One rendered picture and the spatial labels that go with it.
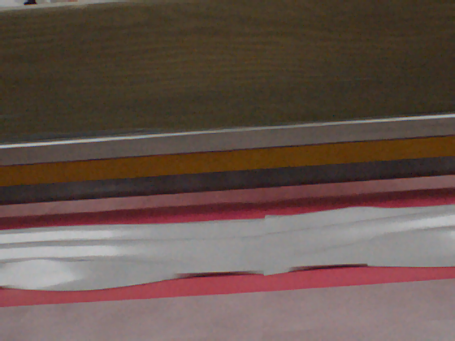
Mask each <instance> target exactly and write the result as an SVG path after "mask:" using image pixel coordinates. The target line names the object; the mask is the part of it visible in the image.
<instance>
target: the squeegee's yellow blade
mask: <svg viewBox="0 0 455 341"><path fill-rule="evenodd" d="M454 155H455V136H445V137H432V138H419V139H407V140H382V141H369V142H356V143H343V144H330V145H306V146H293V147H292V148H279V149H255V150H241V151H228V152H216V153H191V154H178V155H166V156H153V157H140V158H115V160H103V161H90V162H65V163H53V164H41V165H27V166H4V167H0V186H11V185H24V184H35V183H60V182H73V181H86V180H98V179H123V178H136V177H148V176H161V175H186V174H199V173H212V171H238V170H250V169H263V168H276V167H290V166H314V165H327V164H341V163H353V162H378V161H391V160H403V158H429V157H441V156H454Z"/></svg>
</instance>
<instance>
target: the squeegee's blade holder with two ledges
mask: <svg viewBox="0 0 455 341"><path fill-rule="evenodd" d="M445 136H455V111H443V112H431V113H418V114H395V115H381V116H368V117H356V118H342V119H318V120H305V121H292V123H268V124H254V125H241V126H229V127H204V128H191V129H179V130H166V131H153V132H141V133H128V134H115V135H104V136H78V137H67V138H54V139H42V140H17V142H5V143H0V167H4V166H27V165H41V164H53V163H65V162H90V161H103V160H115V158H140V157H153V156H166V155H178V154H191V153H216V152H228V151H241V150H255V149H279V148H292V147H293V146H306V145H330V144H343V143H356V142H369V141H382V140H407V139H419V138H432V137H445Z"/></svg>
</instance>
